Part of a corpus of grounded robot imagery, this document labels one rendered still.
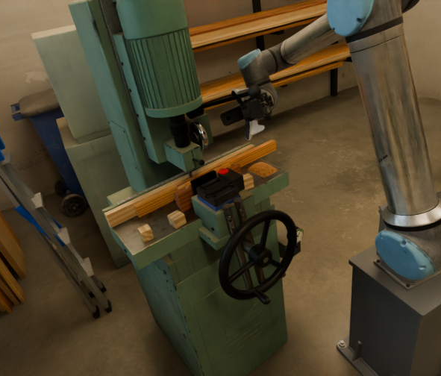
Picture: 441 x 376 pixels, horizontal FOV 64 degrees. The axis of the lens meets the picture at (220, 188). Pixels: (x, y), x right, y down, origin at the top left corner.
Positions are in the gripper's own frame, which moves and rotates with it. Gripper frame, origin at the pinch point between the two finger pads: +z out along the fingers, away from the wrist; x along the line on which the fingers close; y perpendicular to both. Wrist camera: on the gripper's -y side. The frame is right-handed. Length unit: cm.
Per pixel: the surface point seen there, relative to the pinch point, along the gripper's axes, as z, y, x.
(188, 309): 14, -33, 55
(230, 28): -216, -49, -54
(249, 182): -5.6, -4.9, 22.1
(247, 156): -22.2, -8.2, 16.9
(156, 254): 22.6, -29.5, 28.8
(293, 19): -250, 0, -45
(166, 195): 4.4, -30.5, 16.9
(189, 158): 1.9, -19.0, 7.7
